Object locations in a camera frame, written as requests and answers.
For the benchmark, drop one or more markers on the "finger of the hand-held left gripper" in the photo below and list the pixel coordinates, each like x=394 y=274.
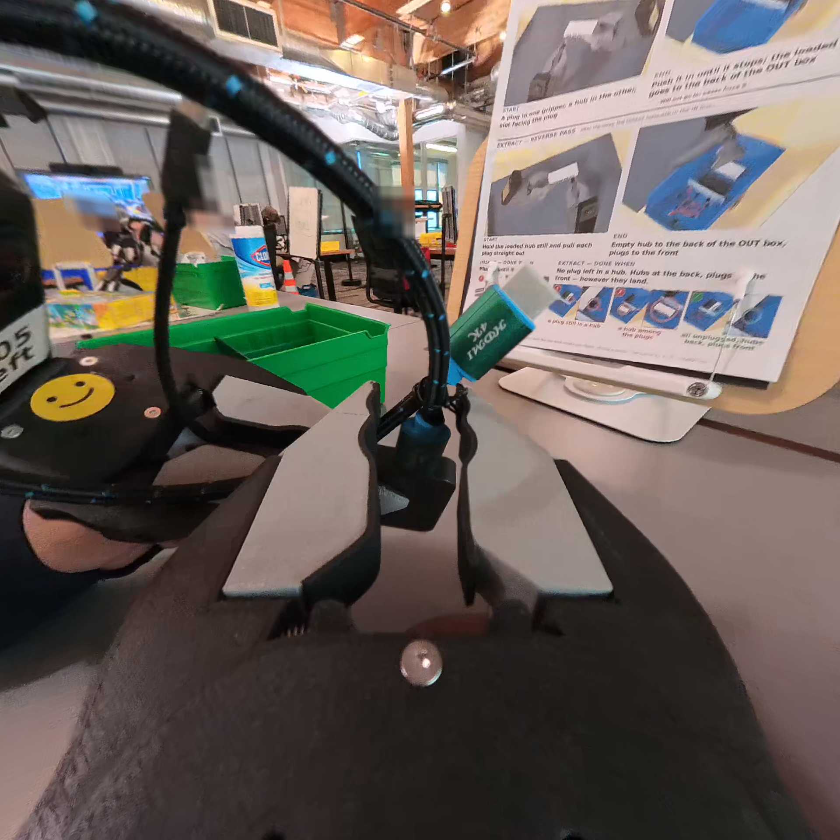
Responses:
x=262 y=400
x=210 y=467

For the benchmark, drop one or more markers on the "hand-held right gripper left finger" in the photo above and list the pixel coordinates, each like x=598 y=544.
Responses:
x=302 y=518

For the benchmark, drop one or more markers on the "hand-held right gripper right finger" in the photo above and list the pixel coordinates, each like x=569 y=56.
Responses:
x=531 y=525

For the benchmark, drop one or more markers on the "green plastic bin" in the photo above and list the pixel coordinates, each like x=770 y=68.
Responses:
x=315 y=367

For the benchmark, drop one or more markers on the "grey usb hub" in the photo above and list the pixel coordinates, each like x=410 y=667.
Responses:
x=420 y=499

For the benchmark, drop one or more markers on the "person's left forearm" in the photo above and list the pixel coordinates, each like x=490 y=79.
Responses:
x=39 y=590

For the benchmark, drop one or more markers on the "person's left hand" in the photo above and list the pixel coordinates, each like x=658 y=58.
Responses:
x=85 y=548

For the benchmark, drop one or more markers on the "orange traffic cone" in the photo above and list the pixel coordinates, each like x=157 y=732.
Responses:
x=289 y=279

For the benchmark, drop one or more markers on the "white disinfectant wipes canister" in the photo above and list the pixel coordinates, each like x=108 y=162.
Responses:
x=256 y=275

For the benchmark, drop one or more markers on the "small green bin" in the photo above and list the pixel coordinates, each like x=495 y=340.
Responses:
x=210 y=285

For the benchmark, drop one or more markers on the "white sign stand base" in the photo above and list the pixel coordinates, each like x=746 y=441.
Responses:
x=558 y=400

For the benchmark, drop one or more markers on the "yellow printed box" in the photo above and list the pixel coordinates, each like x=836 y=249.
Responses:
x=118 y=312

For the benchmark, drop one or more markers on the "white rolling whiteboard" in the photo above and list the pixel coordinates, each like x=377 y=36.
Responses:
x=305 y=223

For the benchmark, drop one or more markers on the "black office chair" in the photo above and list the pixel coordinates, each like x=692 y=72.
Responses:
x=384 y=262

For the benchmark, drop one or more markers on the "printed instruction sheet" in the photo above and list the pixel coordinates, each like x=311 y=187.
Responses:
x=656 y=256

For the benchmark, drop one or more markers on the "ceiling air vent grille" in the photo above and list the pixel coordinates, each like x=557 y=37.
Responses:
x=246 y=23

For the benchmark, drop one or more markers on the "wall display screen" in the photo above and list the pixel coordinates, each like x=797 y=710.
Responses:
x=85 y=185

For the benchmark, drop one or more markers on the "silver ventilation duct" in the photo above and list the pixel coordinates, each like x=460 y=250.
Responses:
x=377 y=124

